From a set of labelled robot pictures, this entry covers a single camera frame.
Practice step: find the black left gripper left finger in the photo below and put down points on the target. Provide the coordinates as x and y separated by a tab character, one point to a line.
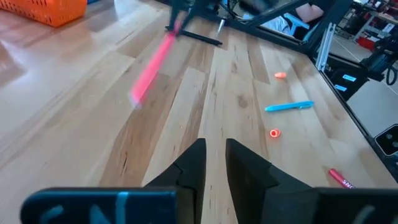
189	180

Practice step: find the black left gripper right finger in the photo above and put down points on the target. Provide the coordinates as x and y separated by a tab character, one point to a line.
248	186

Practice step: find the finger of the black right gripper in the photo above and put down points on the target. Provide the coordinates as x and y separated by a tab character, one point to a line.
191	17
174	15

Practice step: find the black pen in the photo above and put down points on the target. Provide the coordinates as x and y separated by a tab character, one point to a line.
202	37

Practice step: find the orange pencil-cap eraser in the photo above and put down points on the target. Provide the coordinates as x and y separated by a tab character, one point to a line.
280	75
270	133

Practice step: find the pink pencil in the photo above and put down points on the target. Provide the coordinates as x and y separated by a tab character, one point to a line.
152	68

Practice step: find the teal pen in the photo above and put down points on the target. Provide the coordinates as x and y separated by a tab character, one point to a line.
289	106

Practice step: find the red crayon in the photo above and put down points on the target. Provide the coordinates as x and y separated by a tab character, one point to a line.
339	178

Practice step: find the blue chair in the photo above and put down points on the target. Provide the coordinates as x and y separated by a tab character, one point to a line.
297	23

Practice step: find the orange plastic basket bin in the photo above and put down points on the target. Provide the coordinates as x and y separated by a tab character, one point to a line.
46	12

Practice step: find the silver extrusion bar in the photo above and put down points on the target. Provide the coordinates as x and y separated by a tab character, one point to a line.
325	46

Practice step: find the black box with blue labels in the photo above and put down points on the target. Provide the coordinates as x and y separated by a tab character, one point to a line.
357	90

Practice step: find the black table-level camera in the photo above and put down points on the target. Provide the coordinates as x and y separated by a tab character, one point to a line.
388	140

